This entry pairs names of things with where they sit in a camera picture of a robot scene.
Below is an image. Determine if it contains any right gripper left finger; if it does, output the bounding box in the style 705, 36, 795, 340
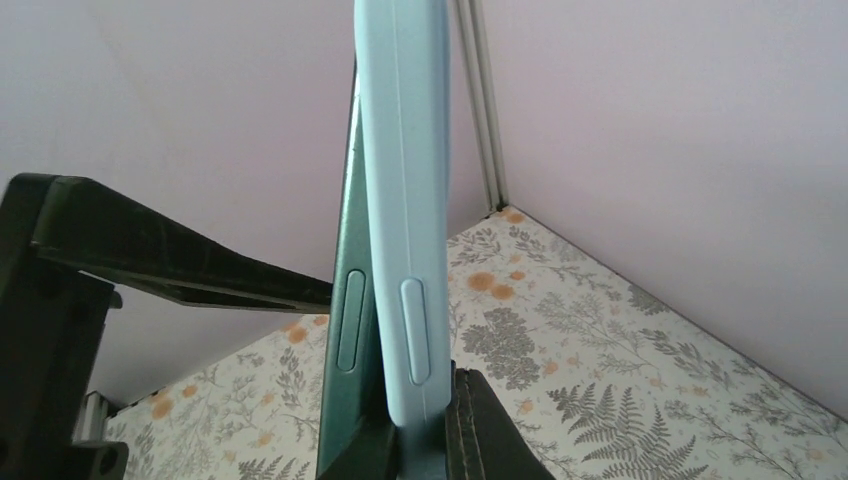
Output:
316, 423, 400, 480

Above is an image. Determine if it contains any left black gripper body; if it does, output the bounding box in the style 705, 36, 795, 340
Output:
1, 174, 128, 479

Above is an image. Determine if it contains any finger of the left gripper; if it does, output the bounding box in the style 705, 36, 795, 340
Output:
29, 174, 332, 314

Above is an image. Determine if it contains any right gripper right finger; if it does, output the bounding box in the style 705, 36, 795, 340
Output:
445, 367, 554, 480

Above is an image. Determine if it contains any light blue phone case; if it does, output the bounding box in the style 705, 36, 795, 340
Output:
354, 1, 451, 479

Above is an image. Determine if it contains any black phone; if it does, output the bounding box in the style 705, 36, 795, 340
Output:
316, 80, 392, 476

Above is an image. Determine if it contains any floral patterned table mat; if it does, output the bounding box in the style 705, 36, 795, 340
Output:
105, 209, 847, 479

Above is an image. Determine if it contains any aluminium rail frame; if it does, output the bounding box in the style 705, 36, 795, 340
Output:
451, 0, 509, 212

